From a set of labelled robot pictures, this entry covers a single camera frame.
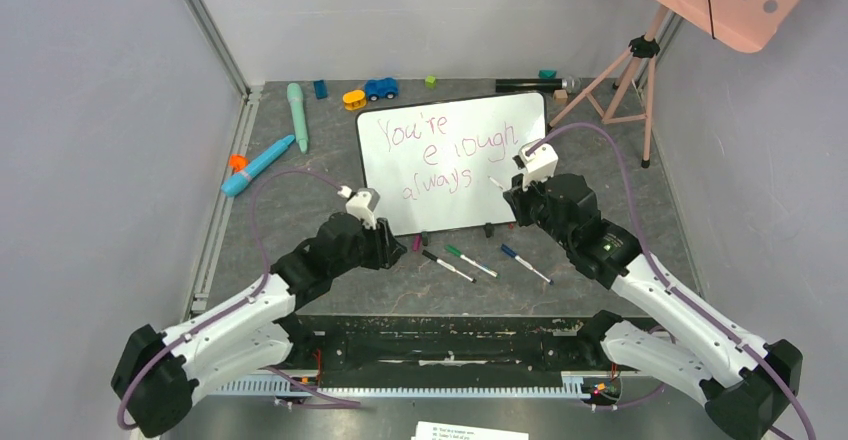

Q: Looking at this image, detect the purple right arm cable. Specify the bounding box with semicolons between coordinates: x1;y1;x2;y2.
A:
524;122;819;440

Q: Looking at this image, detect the white cable duct rail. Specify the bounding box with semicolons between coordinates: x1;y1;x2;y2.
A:
212;370;615;401

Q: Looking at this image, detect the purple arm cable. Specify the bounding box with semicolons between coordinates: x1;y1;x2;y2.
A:
116;166;364;433
524;122;819;440

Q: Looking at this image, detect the blue toy car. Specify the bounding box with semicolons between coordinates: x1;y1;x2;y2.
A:
364;77;399;102

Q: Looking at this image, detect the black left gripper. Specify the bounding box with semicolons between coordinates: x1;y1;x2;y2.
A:
330;216;406;276

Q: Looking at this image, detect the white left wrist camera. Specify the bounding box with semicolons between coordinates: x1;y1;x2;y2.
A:
337;186;380;230

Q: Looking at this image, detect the dark blue block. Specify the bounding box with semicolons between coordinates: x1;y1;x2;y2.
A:
313;80;329;100

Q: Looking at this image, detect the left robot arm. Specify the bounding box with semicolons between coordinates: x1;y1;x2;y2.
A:
110;213;407;437

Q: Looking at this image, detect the black capped marker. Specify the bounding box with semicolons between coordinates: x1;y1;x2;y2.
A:
422;249;476;283

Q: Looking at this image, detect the black flashlight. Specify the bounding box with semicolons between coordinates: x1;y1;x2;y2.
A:
495;76;582;93

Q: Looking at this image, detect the white paper sheet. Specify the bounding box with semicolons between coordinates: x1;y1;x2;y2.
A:
411;421;529;440

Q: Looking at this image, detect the green capped marker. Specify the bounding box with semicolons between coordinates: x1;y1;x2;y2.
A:
444;245;498;278

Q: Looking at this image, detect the aluminium frame profile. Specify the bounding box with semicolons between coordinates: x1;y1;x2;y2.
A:
184;0;252;99

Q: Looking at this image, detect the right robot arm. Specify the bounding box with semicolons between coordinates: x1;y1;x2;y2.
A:
503;174;803;439

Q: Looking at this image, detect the mint green toy microphone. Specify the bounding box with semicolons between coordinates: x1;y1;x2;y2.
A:
286;83;309;153

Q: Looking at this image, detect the white whiteboard with black frame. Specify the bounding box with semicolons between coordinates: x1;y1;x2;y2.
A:
356;92;547;235

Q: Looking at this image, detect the teal block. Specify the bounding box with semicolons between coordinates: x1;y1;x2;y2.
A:
538;69;557;79

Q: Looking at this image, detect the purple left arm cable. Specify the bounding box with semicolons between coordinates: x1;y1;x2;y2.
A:
116;166;364;433

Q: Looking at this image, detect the orange toy piece at left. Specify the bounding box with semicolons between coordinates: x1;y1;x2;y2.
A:
228;154;249;173

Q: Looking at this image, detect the wooden cube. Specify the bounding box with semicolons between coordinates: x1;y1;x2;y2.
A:
552;89;569;105

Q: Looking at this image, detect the blue capped marker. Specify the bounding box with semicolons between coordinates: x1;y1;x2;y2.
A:
500;244;554;285

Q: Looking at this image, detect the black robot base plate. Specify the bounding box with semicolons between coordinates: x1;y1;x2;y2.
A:
276;314;616;389

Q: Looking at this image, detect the blue toy crayon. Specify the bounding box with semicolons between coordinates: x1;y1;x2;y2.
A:
220;135;295;198

